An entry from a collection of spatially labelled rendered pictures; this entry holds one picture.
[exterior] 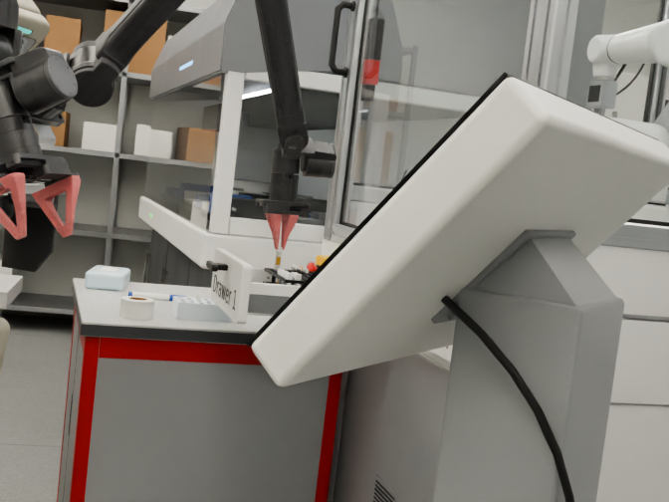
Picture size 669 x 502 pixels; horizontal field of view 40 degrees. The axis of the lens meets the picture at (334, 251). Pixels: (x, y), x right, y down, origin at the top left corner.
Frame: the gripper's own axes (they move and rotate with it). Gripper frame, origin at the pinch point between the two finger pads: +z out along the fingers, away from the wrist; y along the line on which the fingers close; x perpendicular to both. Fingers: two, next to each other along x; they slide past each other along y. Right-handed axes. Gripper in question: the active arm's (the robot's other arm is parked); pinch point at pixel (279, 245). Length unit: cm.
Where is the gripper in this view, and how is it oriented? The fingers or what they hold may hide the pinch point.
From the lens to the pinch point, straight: 185.9
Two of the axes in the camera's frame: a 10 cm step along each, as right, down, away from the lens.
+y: 9.6, 0.5, 2.8
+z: -0.7, 9.9, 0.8
